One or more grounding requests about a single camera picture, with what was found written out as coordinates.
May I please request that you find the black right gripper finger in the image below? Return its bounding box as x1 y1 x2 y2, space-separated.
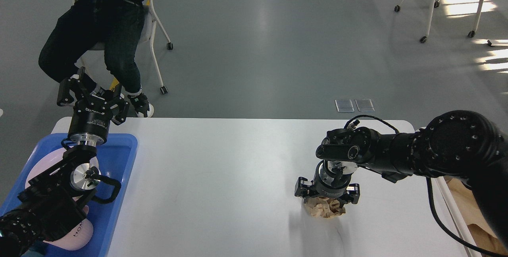
337 184 360 209
294 177 318 203

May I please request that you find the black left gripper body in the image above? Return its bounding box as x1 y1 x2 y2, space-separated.
67 100 111 146

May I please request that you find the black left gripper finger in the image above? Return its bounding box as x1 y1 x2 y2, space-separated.
105 84 129 125
56 67 94 108

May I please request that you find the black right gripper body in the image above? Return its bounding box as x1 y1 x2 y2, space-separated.
313 161 354 199

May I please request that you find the brown paper ball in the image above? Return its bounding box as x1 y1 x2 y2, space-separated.
303 197 346 219

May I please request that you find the pink plastic plate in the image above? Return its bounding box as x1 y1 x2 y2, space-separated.
24 145 100 198

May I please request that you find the pink mug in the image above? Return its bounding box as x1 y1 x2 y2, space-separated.
43 218 94 251

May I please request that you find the brown paper bag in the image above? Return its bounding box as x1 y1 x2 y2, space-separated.
444 176 508 255

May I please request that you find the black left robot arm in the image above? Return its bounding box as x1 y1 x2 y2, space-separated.
0 68 129 257

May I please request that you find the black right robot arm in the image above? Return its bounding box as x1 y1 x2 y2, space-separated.
294 110 508 257

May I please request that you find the blue plastic tray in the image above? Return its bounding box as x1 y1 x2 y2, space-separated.
1 133 138 257

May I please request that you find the small grey metal plate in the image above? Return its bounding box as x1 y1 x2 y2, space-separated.
335 99 355 113

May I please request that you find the person leg with shoe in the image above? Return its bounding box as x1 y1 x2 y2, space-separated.
38 0 154 118

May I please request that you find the white chair leg left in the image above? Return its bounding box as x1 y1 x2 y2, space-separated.
52 0 174 95

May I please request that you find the white plastic bin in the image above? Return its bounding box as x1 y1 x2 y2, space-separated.
432 177 476 245

